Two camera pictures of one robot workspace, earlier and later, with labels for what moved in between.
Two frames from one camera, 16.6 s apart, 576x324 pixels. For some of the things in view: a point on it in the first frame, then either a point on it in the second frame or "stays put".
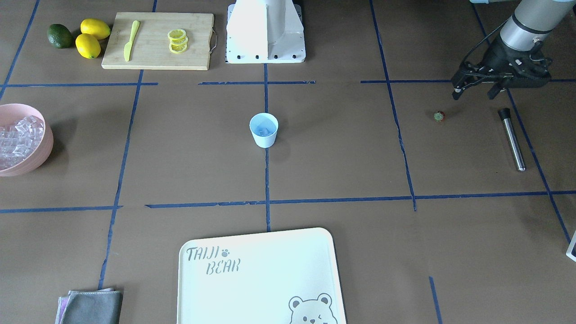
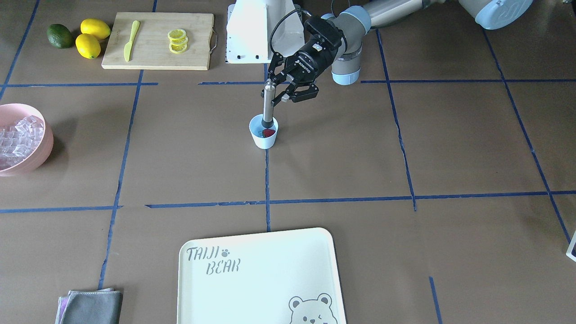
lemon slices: x=178 y=40 stays put
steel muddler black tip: x=505 y=114 to x=269 y=86
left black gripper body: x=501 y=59 to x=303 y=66
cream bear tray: x=282 y=276 stays put
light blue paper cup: x=264 y=127 stays put
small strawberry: x=438 y=116 to x=267 y=132
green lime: x=59 y=36 stays put
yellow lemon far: x=98 y=28 stays put
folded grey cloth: x=103 y=306 stays put
